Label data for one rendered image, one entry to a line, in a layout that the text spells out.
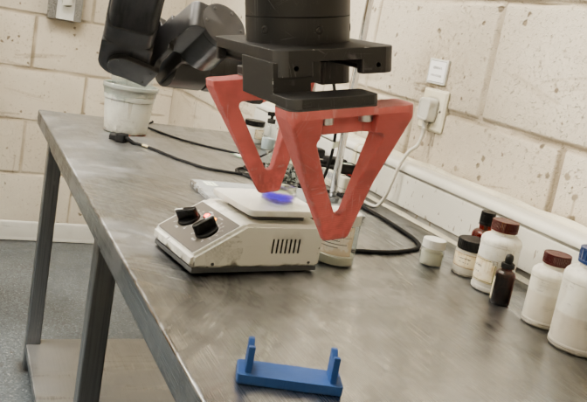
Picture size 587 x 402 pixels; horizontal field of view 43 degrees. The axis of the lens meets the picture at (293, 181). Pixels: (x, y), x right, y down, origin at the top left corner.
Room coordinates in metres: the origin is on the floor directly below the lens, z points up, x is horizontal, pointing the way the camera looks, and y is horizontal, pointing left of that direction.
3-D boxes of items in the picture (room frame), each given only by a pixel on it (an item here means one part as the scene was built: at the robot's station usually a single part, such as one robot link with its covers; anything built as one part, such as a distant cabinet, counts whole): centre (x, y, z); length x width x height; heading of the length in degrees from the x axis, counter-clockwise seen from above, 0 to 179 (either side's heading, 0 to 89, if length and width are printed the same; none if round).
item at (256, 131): (2.16, 0.14, 0.78); 0.06 x 0.06 x 0.06
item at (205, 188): (1.43, 0.03, 0.76); 0.30 x 0.20 x 0.01; 115
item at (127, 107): (1.93, 0.46, 0.86); 0.14 x 0.14 x 0.21
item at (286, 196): (1.02, 0.02, 0.87); 0.06 x 0.05 x 0.08; 44
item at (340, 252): (1.09, -0.08, 0.79); 0.06 x 0.06 x 0.08
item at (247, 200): (1.04, 0.03, 0.83); 0.12 x 0.12 x 0.01; 34
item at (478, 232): (1.20, -0.32, 0.80); 0.04 x 0.04 x 0.10
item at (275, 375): (0.66, -0.03, 0.77); 0.10 x 0.03 x 0.04; 96
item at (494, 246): (1.09, -0.32, 0.80); 0.06 x 0.06 x 0.11
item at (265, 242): (1.02, 0.05, 0.79); 0.22 x 0.13 x 0.08; 124
